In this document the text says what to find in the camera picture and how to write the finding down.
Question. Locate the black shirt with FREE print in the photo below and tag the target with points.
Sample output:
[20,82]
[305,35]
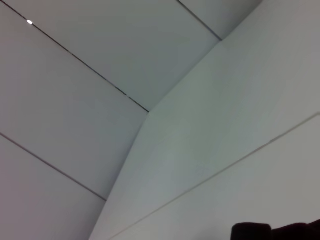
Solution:
[275,232]

